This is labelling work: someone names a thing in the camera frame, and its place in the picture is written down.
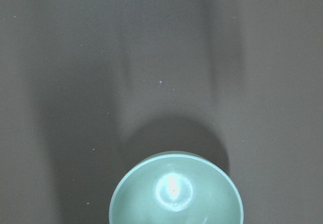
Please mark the green bowl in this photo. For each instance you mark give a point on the green bowl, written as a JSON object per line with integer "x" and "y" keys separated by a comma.
{"x": 176, "y": 187}

